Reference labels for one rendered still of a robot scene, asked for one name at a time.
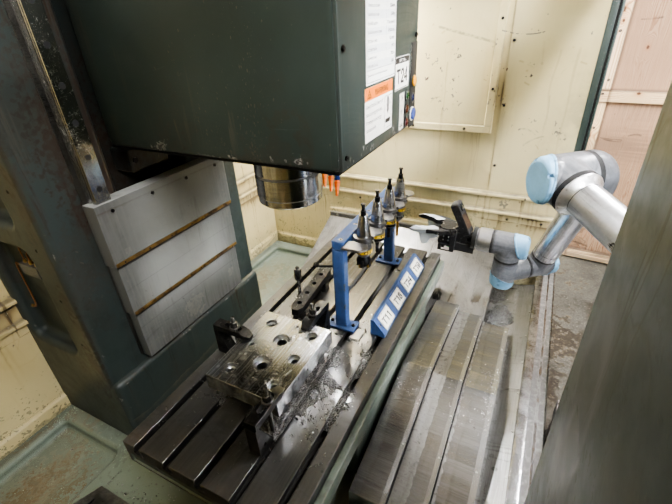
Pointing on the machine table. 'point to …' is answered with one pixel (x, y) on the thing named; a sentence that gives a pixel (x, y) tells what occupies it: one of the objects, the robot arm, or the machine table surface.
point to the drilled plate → (222, 381)
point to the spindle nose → (287, 187)
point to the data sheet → (380, 40)
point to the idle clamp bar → (310, 293)
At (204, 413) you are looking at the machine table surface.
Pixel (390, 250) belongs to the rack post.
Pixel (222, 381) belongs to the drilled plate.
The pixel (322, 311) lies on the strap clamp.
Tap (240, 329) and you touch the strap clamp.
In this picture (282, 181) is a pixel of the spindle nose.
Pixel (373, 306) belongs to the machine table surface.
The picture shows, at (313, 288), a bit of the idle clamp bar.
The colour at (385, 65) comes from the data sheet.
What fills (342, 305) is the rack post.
